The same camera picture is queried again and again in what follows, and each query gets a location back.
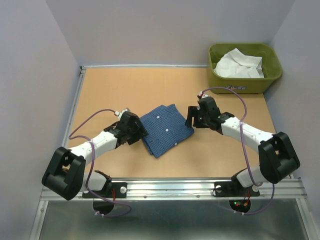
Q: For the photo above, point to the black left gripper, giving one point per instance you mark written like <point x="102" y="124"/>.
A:
<point x="141" y="132"/>

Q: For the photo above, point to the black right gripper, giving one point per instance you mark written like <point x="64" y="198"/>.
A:
<point x="192" y="111"/>

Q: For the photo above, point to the blue plaid long sleeve shirt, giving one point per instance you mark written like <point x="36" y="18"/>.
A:
<point x="165" y="128"/>

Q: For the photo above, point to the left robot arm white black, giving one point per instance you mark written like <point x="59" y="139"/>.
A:
<point x="65" y="174"/>

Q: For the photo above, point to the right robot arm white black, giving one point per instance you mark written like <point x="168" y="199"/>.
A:
<point x="277" y="156"/>

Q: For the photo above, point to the white cloth in bin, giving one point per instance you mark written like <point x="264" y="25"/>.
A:
<point x="235" y="64"/>

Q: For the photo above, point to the green plastic bin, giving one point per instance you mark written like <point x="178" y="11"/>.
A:
<point x="271" y="67"/>

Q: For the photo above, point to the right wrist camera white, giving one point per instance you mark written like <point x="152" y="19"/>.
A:
<point x="200" y="96"/>

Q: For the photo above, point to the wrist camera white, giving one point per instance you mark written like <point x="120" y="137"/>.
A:
<point x="119" y="114"/>
<point x="200" y="96"/>

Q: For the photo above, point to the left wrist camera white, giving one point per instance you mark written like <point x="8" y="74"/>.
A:
<point x="119" y="114"/>

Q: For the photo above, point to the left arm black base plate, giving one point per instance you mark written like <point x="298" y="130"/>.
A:
<point x="107" y="202"/>

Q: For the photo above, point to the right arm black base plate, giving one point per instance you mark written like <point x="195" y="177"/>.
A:
<point x="240" y="197"/>

